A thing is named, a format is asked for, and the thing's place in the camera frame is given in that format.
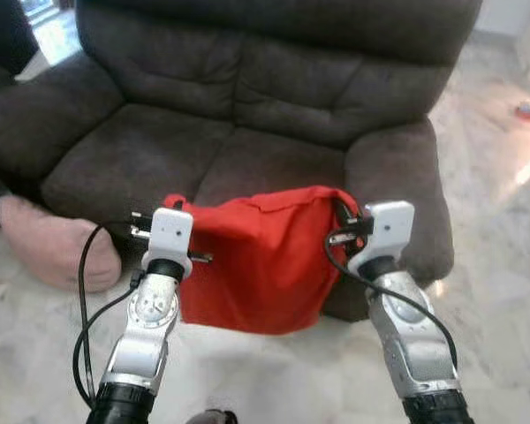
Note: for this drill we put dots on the red pillow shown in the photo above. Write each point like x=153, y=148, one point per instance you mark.
x=256, y=265

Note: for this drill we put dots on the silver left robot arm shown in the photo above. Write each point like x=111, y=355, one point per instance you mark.
x=146, y=336

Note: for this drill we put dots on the brown two-seat sofa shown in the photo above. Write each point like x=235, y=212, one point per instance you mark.
x=247, y=106

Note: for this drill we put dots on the pink pillow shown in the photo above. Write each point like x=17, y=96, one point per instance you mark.
x=49, y=243

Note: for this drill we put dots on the dark brown wooden door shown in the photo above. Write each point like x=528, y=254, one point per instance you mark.
x=4, y=31

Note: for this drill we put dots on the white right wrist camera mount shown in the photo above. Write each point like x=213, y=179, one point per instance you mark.
x=389, y=230

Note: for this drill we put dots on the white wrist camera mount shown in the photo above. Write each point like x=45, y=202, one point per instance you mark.
x=170, y=234
x=389, y=230

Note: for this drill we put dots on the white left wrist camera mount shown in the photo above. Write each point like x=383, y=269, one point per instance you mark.
x=170, y=234

